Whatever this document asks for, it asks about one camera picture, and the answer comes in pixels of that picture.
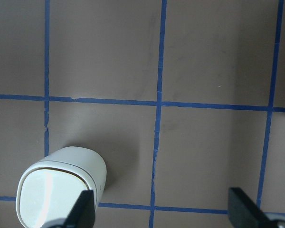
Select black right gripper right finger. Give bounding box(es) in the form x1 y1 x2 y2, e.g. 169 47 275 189
228 187 272 228

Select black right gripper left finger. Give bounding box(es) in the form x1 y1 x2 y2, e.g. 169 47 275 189
62 190 95 228

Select white lidded trash can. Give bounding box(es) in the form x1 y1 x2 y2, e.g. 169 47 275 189
16 146 107 228

